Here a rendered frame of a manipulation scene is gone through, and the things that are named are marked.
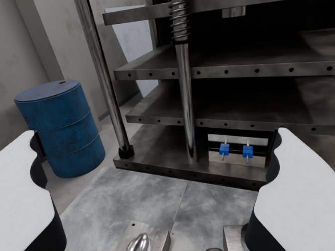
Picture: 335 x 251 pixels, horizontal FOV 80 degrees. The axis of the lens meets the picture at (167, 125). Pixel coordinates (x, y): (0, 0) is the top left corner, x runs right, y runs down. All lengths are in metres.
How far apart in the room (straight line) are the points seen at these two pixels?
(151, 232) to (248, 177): 0.52
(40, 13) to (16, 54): 0.53
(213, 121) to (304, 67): 0.41
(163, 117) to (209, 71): 0.34
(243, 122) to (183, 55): 0.40
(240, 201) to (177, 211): 0.26
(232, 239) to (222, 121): 0.51
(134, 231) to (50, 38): 2.44
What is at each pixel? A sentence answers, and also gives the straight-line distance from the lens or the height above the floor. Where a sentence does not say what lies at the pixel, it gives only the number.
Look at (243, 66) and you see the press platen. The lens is 0.88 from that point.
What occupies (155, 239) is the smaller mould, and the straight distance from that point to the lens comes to 0.76.
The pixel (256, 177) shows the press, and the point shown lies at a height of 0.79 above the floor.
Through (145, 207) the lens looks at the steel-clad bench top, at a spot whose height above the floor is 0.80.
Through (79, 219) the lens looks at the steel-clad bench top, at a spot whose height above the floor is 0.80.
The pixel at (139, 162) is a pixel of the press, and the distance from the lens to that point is 1.18.
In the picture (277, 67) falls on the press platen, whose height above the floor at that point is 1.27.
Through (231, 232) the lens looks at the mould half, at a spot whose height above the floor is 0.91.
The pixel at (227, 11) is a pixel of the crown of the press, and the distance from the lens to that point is 1.12.
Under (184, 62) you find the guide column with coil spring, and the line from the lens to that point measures 0.86.
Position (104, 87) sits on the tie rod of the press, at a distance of 1.06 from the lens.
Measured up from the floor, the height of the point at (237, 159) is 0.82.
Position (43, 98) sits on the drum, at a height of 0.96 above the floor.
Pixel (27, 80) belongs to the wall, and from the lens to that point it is 2.98.
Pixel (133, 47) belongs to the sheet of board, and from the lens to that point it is 3.72.
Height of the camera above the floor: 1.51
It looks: 30 degrees down
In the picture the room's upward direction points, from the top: 9 degrees counter-clockwise
